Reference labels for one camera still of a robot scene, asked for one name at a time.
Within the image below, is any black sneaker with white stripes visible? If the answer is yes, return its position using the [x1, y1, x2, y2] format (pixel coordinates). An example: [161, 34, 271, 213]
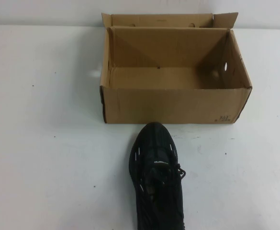
[129, 121, 188, 230]

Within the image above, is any brown cardboard shoe box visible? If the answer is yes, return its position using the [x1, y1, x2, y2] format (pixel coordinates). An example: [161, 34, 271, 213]
[99, 11, 253, 125]

